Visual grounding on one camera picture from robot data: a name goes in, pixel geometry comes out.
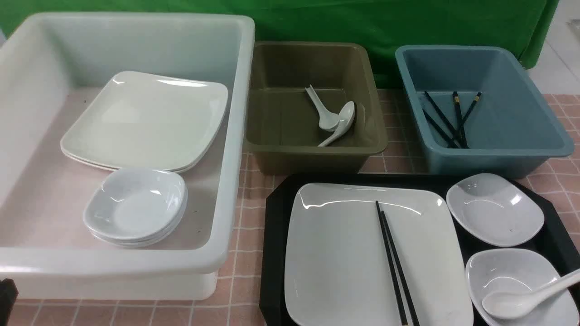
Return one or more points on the large white square plate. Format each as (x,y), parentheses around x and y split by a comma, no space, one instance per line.
(336,269)

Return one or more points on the small white bowl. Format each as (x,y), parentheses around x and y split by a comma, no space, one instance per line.
(495,211)
(517,270)

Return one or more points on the white ceramic soup spoon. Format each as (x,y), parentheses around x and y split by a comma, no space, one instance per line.
(511,305)

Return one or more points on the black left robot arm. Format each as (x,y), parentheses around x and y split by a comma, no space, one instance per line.
(8,298)

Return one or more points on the olive green plastic bin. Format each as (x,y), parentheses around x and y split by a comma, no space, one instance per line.
(282,127)

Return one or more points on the white spoon in bin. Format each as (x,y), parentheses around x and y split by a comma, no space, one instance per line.
(328,121)
(346,119)

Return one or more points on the black chopstick in bin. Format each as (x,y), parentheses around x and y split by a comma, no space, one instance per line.
(446,121)
(439,130)

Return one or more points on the stacked white square plates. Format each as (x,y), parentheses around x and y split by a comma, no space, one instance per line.
(148,121)

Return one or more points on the stacked small white bowls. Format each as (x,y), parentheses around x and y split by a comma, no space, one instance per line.
(136,207)

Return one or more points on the large white plastic tub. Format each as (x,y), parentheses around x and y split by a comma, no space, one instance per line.
(52,66)

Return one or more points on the green backdrop cloth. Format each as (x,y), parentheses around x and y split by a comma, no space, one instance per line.
(380,26)

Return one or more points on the black chopstick gold band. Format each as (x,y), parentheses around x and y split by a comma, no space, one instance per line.
(458,115)
(468,113)

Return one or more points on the blue plastic bin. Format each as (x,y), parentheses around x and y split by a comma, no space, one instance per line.
(512,130)

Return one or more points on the black serving tray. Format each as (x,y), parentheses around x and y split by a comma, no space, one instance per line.
(553,241)

